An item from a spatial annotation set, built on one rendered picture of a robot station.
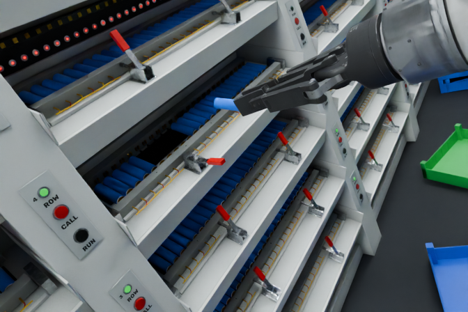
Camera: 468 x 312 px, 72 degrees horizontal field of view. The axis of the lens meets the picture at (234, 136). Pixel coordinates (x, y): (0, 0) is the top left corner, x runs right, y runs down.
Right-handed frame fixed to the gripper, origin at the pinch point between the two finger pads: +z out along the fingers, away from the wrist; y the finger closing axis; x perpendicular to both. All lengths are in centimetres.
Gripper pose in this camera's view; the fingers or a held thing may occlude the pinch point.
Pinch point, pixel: (258, 97)
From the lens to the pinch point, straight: 49.2
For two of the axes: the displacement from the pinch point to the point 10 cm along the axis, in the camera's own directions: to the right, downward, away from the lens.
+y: -5.4, 5.7, -6.2
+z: -6.5, 1.8, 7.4
